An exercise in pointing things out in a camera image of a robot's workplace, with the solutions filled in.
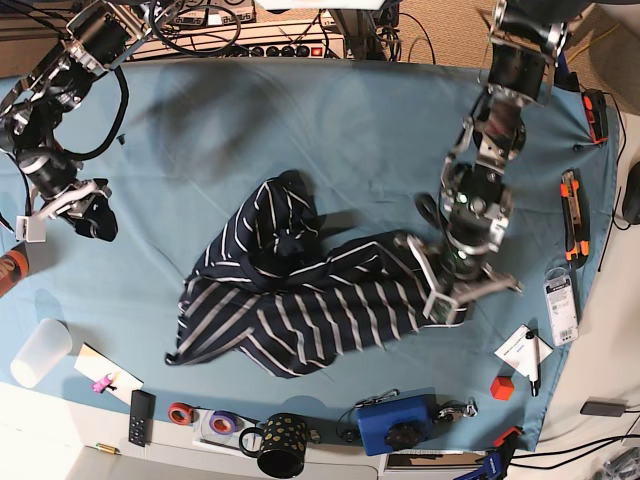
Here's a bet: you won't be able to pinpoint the translucent plastic cup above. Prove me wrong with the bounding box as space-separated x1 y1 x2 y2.
10 318 73 388

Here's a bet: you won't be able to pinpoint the black mug gold dots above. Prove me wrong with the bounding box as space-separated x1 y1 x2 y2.
238 413 310 479

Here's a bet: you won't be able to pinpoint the metal carabiner keys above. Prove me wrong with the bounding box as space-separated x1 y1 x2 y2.
434 397 478 424

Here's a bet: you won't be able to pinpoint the white cardboard sheet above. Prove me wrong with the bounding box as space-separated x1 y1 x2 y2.
74 343 143 405

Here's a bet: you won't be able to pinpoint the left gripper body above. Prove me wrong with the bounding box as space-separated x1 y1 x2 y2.
394 233 522 325

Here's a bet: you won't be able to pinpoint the red cube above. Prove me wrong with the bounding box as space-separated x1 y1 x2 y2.
490 376 514 401

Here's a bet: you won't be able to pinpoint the purple tape roll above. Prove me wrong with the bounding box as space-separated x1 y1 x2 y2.
209 410 237 436

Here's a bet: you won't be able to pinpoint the white marker pen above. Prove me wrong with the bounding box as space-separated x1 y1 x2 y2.
525 330 540 397

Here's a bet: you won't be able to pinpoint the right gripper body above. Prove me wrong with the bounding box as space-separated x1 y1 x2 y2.
15 178 111 243

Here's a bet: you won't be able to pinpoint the light blue tablecloth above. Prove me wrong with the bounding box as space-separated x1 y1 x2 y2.
1 59 618 449

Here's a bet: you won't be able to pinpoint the blue orange clamp bottom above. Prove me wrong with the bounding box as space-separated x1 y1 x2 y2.
455 426 522 480

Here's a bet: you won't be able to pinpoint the clear plastic blister pack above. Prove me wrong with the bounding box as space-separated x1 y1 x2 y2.
543 266 579 346

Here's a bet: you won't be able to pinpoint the orange black utility knife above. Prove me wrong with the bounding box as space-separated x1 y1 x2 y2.
560 169 590 270

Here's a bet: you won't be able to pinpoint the orange can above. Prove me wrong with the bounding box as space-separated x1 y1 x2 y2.
0 243 29 297

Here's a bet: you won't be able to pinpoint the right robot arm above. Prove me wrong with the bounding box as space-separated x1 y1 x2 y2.
1 1 151 243

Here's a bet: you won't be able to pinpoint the orange black clamp right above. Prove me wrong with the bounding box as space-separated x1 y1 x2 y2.
582 89 609 146

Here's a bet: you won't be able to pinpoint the black remote control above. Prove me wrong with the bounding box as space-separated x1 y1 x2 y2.
128 390 156 448

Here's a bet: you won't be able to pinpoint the red tape roll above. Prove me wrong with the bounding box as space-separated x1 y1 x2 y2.
167 402 194 426

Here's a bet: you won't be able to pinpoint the navy white striped t-shirt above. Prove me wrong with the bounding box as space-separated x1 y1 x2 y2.
165 170 440 379

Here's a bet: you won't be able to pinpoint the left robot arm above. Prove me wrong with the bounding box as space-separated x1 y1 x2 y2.
397 1 581 326

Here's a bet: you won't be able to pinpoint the blue box with black knob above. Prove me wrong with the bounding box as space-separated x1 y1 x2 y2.
356 396 434 456

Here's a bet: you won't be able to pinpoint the white paper card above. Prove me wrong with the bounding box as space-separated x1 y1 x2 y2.
494 325 553 377

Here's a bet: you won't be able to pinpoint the white power strip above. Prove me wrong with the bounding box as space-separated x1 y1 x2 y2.
124 29 351 61

